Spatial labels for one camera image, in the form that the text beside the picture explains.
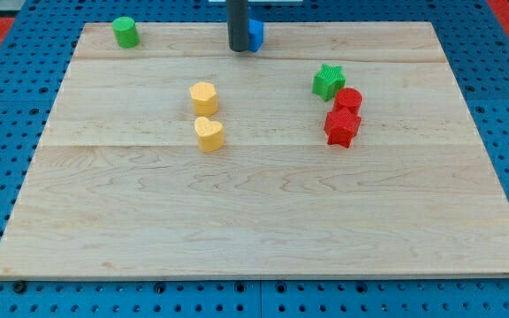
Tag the yellow pentagon block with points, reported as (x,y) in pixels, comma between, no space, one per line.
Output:
(204,99)

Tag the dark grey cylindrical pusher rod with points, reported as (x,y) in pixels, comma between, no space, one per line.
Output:
(237,24)

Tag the blue cube block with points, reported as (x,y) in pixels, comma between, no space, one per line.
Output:
(256,35)

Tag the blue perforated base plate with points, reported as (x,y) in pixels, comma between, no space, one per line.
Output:
(33,59)

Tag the red cylinder block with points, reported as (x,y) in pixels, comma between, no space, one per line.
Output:
(348,98)

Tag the yellow heart block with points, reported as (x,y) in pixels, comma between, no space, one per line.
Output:
(210,134)

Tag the red star block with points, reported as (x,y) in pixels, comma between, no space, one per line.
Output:
(341,126)

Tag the light wooden board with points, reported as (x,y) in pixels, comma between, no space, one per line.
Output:
(118,189)

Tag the green star block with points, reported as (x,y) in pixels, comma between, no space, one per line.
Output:
(328,81)

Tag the green cylinder block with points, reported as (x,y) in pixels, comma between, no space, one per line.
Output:
(125,32)

